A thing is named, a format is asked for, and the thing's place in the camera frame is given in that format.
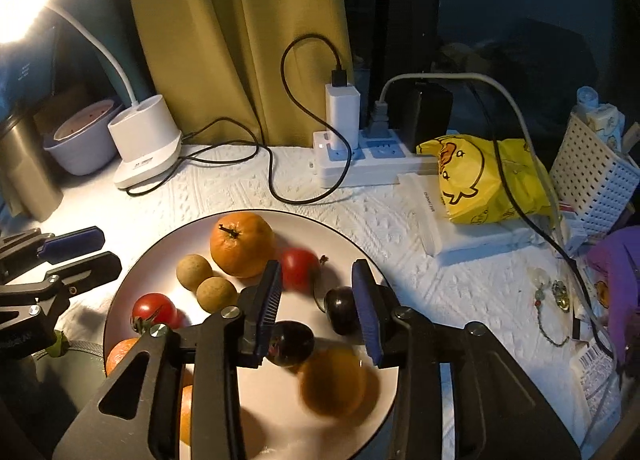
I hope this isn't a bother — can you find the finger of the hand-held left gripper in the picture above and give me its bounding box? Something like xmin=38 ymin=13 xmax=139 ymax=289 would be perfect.
xmin=0 ymin=226 xmax=107 ymax=275
xmin=0 ymin=251 xmax=123 ymax=317

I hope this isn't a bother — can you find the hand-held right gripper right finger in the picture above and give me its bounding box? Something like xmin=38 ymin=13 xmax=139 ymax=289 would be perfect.
xmin=351 ymin=259 xmax=582 ymax=460

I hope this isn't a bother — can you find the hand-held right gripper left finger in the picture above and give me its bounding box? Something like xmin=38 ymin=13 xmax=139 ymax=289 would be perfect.
xmin=52 ymin=260 xmax=284 ymax=460

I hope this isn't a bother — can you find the dark cherry with stem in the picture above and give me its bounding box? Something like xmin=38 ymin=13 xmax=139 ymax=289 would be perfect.
xmin=312 ymin=254 xmax=362 ymax=337

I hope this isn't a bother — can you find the dark plum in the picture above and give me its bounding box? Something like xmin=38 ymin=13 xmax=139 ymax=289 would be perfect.
xmin=265 ymin=320 xmax=316 ymax=369

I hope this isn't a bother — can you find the red cherry tomato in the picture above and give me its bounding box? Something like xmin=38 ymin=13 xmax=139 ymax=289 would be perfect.
xmin=131 ymin=293 xmax=183 ymax=333
xmin=279 ymin=248 xmax=322 ymax=293

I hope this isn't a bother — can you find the large orange with leaf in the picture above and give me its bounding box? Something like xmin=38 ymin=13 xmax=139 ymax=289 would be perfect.
xmin=105 ymin=337 xmax=143 ymax=378

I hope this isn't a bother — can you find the white round plate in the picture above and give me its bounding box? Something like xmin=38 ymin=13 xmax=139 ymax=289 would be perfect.
xmin=102 ymin=210 xmax=402 ymax=460

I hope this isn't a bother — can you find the green leaf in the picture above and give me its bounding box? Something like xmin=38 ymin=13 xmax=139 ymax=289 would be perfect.
xmin=45 ymin=330 xmax=68 ymax=358

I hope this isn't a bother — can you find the steel tumbler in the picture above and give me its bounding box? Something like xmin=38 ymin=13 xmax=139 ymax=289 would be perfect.
xmin=0 ymin=112 xmax=64 ymax=221

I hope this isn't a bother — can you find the lilac bowl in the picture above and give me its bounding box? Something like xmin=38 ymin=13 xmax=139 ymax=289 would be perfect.
xmin=42 ymin=114 xmax=123 ymax=175

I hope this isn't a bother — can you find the white embossed table cover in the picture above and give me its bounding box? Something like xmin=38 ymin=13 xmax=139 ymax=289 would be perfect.
xmin=0 ymin=142 xmax=631 ymax=460

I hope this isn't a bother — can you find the white flat packet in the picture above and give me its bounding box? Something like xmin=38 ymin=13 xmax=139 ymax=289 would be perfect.
xmin=396 ymin=172 xmax=553 ymax=257

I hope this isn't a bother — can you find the pale inner bowl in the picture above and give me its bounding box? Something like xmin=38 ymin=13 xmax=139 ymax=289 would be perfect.
xmin=52 ymin=100 xmax=122 ymax=143

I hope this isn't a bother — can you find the white desk lamp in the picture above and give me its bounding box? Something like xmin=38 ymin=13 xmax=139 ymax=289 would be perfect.
xmin=0 ymin=0 xmax=183 ymax=191

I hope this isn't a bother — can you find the cardboard box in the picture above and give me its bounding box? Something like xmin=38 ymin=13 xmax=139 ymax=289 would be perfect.
xmin=32 ymin=84 xmax=96 ymax=133

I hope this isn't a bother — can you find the white power strip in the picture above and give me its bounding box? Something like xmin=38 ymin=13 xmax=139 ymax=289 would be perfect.
xmin=312 ymin=129 xmax=451 ymax=189

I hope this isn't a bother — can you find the teal board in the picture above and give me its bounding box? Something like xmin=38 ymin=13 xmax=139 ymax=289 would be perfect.
xmin=0 ymin=34 xmax=58 ymax=110

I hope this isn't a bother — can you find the yellow duck print bag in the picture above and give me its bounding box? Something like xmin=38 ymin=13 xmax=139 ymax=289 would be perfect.
xmin=416 ymin=136 xmax=565 ymax=227

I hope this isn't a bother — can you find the white charger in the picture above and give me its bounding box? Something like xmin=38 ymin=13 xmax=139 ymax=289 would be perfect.
xmin=325 ymin=84 xmax=361 ymax=145

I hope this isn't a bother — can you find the black power adapter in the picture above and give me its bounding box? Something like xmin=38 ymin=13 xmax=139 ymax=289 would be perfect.
xmin=389 ymin=81 xmax=454 ymax=153

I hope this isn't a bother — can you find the white labelled packet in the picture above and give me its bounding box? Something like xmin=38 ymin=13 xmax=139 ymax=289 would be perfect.
xmin=570 ymin=340 xmax=623 ymax=411

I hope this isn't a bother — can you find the yellow curtain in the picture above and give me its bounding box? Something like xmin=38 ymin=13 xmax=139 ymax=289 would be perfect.
xmin=122 ymin=0 xmax=353 ymax=148

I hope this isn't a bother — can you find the purple cloth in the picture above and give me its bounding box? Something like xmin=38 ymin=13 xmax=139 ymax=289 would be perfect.
xmin=585 ymin=227 xmax=640 ymax=366

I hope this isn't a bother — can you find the white perforated basket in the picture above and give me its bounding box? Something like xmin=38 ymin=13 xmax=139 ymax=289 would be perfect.
xmin=549 ymin=110 xmax=640 ymax=241

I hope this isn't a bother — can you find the printed tissue pack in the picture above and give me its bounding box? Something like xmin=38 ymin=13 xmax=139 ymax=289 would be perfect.
xmin=575 ymin=86 xmax=626 ymax=147

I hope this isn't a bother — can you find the beaded keychain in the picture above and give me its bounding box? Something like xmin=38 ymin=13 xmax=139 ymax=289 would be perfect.
xmin=530 ymin=266 xmax=573 ymax=348

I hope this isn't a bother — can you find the thin black cable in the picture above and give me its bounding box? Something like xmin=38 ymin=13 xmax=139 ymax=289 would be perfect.
xmin=465 ymin=80 xmax=617 ymax=358

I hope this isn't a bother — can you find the black lamp cable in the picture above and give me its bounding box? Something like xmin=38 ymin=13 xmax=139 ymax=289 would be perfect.
xmin=125 ymin=34 xmax=353 ymax=205

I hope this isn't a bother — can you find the white cable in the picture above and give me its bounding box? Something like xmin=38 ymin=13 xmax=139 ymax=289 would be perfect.
xmin=374 ymin=71 xmax=618 ymax=366

